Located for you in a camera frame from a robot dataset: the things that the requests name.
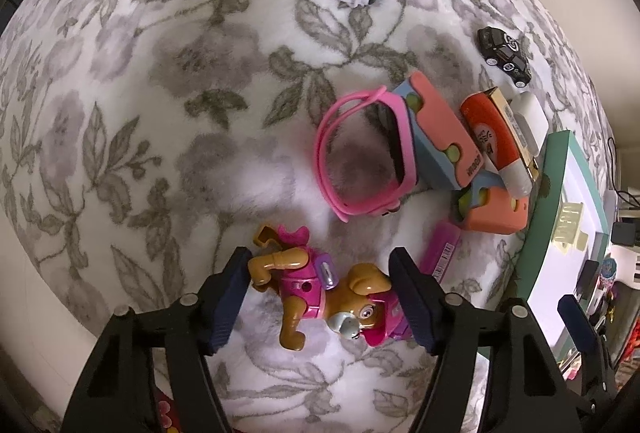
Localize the black power adapter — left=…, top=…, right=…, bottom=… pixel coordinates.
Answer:
left=612, top=221, right=640, bottom=246

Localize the grey floral blanket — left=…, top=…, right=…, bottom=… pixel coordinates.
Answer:
left=0, top=0, right=616, bottom=433

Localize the orange tube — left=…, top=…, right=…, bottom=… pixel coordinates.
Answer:
left=460, top=92, right=533, bottom=199

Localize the pink smartwatch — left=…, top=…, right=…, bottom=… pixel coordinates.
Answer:
left=314, top=86, right=422, bottom=224

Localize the blue and coral toy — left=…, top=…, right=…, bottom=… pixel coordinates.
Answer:
left=390, top=70, right=530, bottom=234

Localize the black charger block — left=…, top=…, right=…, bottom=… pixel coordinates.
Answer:
left=575, top=260, right=601, bottom=299

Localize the black cable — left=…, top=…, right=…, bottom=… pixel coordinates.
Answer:
left=606, top=137, right=640, bottom=210

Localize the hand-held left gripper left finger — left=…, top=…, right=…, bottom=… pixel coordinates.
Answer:
left=60, top=247, right=253, bottom=433

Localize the white charger plug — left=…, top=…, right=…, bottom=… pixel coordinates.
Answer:
left=507, top=92, right=548, bottom=159

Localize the black toy car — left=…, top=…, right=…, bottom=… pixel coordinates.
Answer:
left=476, top=26, right=532, bottom=89

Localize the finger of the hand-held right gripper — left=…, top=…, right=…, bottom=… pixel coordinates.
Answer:
left=557, top=294, right=631, bottom=421

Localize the brown puppy toy figure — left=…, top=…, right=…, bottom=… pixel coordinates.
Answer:
left=247, top=224, right=416, bottom=354

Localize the round blue sticker item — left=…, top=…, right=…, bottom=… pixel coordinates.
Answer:
left=597, top=255, right=619, bottom=285

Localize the pink packet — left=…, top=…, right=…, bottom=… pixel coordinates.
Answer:
left=417, top=220, right=462, bottom=286

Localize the teal tray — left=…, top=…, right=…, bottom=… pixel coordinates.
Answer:
left=480, top=130, right=613, bottom=359

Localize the cream plastic piece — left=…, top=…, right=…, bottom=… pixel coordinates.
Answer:
left=550, top=200, right=590, bottom=256

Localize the gold box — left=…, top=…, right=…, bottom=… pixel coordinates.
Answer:
left=482, top=86, right=541, bottom=181

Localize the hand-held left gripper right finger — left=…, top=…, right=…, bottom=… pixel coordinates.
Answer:
left=389, top=247, right=586, bottom=433

